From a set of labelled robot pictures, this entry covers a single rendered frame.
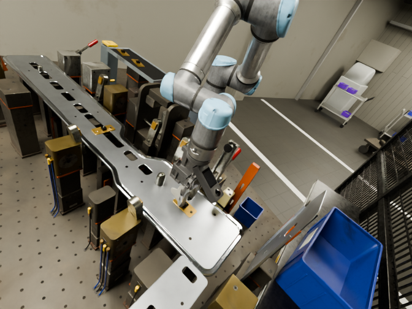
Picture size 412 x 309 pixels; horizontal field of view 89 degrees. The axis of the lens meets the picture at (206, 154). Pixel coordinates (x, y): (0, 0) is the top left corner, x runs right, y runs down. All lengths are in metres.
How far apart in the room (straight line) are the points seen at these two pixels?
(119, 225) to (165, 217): 0.15
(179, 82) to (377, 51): 7.59
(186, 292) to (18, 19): 2.90
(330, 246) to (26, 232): 1.09
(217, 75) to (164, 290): 0.94
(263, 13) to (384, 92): 7.48
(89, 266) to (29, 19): 2.60
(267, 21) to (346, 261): 0.84
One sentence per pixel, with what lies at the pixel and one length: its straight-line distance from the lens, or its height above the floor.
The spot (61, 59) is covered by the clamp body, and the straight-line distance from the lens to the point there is 1.44.
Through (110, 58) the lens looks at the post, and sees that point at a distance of 1.41.
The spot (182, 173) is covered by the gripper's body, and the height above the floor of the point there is 1.15.
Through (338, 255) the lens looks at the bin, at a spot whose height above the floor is 1.03.
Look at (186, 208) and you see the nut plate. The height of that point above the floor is 1.00.
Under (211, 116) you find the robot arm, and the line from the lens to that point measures 0.48.
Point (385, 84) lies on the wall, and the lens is 8.18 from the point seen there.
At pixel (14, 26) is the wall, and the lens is 3.10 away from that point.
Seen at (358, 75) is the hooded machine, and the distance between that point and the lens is 7.26.
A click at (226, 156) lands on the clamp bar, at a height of 1.16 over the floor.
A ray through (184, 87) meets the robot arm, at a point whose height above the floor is 1.35.
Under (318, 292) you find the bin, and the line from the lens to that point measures 0.65.
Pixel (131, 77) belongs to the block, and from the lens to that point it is 1.23.
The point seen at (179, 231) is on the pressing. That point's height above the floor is 1.00.
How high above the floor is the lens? 1.57
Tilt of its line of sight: 37 degrees down
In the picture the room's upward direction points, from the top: 24 degrees clockwise
